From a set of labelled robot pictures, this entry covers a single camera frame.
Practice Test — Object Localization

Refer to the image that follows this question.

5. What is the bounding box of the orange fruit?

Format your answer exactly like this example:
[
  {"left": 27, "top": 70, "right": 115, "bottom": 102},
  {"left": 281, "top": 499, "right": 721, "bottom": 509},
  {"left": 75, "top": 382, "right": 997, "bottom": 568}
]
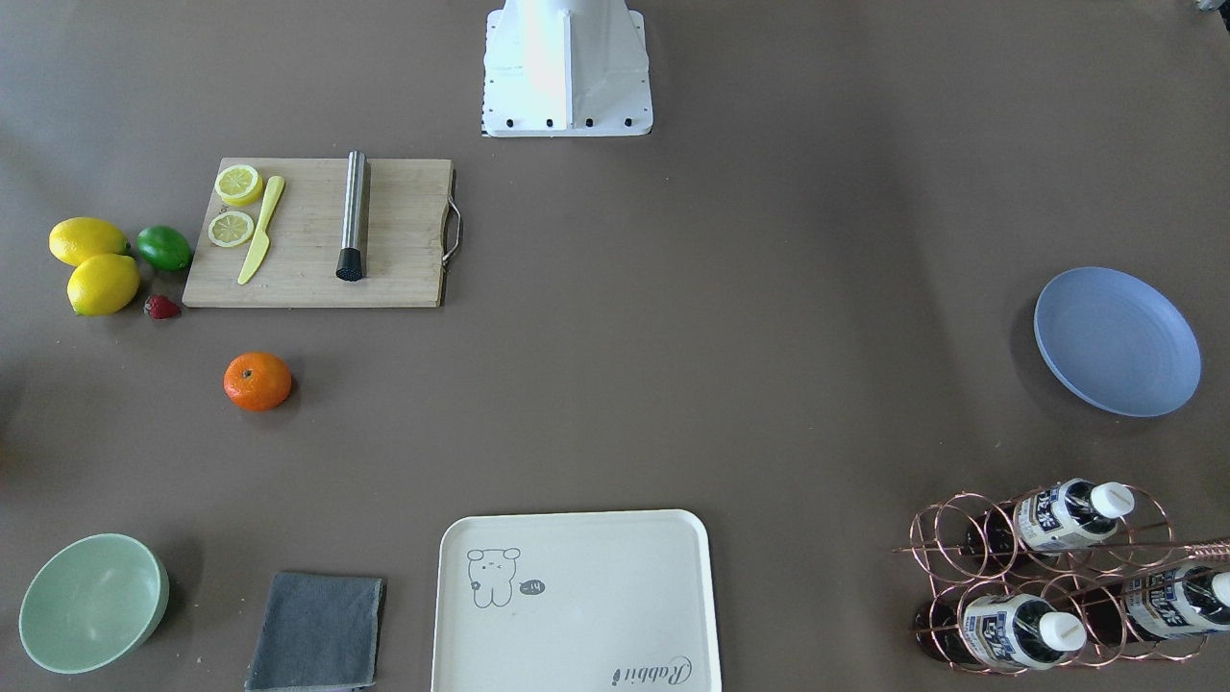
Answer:
[{"left": 221, "top": 352, "right": 293, "bottom": 411}]

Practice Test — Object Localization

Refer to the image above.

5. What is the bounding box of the blue plate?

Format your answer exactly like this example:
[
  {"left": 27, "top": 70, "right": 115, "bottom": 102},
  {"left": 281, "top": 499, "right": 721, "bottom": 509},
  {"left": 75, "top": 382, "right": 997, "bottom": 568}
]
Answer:
[{"left": 1032, "top": 265, "right": 1203, "bottom": 419}]

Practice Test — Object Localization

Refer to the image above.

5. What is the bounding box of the wooden cutting board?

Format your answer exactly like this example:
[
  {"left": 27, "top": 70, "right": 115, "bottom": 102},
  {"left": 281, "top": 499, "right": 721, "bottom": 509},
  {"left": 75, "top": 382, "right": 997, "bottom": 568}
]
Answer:
[{"left": 182, "top": 157, "right": 456, "bottom": 309}]

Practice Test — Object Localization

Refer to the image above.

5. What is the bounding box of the cream rabbit tray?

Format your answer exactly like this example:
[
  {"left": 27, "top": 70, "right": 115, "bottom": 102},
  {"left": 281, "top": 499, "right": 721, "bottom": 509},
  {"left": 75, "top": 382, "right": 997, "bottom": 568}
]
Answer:
[{"left": 431, "top": 508, "right": 724, "bottom": 691}]

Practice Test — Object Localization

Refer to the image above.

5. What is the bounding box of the yellow plastic knife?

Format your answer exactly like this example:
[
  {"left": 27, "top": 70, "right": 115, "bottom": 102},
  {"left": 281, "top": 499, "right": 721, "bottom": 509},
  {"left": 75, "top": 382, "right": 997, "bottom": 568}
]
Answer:
[{"left": 236, "top": 175, "right": 285, "bottom": 285}]

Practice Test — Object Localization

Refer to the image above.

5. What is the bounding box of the lemon slice lower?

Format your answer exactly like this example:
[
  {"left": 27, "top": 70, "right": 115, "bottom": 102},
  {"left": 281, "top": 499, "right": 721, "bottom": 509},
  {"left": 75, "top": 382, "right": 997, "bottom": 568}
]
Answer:
[{"left": 207, "top": 210, "right": 256, "bottom": 248}]

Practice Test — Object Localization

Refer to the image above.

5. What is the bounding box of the lemon half upper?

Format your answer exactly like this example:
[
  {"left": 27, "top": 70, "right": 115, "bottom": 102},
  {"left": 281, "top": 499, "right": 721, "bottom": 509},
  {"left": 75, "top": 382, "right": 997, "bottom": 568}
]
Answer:
[{"left": 212, "top": 163, "right": 264, "bottom": 209}]

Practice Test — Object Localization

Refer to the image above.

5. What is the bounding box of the grey folded cloth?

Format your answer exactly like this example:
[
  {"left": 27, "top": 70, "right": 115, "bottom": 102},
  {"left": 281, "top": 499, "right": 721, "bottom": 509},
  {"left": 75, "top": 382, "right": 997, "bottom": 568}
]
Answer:
[{"left": 244, "top": 572, "right": 385, "bottom": 691}]

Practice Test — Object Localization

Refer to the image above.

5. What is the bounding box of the red strawberry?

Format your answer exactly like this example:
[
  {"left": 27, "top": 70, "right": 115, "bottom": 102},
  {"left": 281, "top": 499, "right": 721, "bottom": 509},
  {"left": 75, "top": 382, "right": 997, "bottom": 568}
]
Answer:
[{"left": 141, "top": 294, "right": 182, "bottom": 321}]

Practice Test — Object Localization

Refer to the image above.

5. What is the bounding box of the green lime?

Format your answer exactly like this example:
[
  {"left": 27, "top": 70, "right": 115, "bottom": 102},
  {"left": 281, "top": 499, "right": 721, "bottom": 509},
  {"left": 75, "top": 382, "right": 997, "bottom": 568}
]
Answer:
[{"left": 135, "top": 225, "right": 193, "bottom": 272}]

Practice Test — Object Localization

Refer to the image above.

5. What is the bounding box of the bottle top in rack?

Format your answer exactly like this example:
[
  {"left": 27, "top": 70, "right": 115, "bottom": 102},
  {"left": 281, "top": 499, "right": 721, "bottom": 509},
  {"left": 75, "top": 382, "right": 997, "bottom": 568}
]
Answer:
[{"left": 959, "top": 478, "right": 1135, "bottom": 568}]

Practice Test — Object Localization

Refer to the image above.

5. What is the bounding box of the bottle lower rack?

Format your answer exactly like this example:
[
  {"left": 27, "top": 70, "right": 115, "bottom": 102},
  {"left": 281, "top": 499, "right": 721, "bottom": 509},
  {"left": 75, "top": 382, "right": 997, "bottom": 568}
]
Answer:
[
  {"left": 1073, "top": 562, "right": 1229, "bottom": 645},
  {"left": 913, "top": 594, "right": 1089, "bottom": 674}
]

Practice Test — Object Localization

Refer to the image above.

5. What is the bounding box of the yellow lemon lower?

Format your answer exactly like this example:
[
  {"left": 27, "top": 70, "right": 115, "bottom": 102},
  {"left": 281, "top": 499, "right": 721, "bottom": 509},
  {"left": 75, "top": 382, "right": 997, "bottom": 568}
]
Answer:
[{"left": 66, "top": 254, "right": 140, "bottom": 316}]

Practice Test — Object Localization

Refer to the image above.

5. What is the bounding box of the yellow lemon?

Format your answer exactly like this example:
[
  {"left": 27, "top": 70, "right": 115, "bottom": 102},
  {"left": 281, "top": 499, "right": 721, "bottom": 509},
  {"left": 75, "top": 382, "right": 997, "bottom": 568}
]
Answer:
[
  {"left": 66, "top": 254, "right": 140, "bottom": 316},
  {"left": 48, "top": 216, "right": 132, "bottom": 267}
]

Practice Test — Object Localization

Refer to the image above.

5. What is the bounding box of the yellow lemon upper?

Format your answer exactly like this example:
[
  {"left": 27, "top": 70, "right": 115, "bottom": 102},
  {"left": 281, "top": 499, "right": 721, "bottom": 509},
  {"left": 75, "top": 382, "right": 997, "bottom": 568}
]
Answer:
[{"left": 48, "top": 216, "right": 132, "bottom": 267}]

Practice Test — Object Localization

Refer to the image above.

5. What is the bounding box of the green bowl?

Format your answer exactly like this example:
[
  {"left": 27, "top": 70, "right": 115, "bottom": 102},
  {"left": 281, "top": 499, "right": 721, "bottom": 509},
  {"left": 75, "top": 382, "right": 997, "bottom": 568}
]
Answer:
[{"left": 18, "top": 533, "right": 170, "bottom": 675}]

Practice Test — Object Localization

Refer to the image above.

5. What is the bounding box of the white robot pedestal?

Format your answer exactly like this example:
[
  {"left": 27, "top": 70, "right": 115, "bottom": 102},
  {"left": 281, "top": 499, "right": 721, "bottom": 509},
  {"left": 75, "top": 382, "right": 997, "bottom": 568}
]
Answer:
[{"left": 480, "top": 1, "right": 654, "bottom": 136}]

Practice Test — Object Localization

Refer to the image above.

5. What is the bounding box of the copper wire bottle rack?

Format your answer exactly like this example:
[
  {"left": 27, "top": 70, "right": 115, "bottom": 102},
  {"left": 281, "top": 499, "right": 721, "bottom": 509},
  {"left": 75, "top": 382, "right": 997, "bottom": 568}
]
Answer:
[{"left": 907, "top": 478, "right": 1228, "bottom": 676}]

